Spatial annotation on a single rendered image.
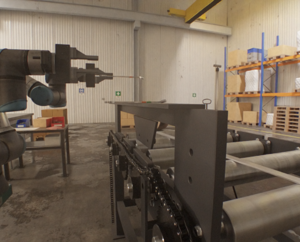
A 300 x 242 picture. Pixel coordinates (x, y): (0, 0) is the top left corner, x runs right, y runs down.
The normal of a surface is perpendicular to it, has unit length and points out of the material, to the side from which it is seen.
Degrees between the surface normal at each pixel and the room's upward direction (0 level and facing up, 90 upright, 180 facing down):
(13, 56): 74
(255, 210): 31
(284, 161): 53
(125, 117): 90
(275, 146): 90
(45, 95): 93
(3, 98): 90
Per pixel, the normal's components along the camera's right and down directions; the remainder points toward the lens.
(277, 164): 0.28, -0.34
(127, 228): 0.00, -1.00
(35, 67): 0.25, 0.61
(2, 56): 0.30, -0.13
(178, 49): 0.31, 0.10
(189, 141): -0.95, 0.03
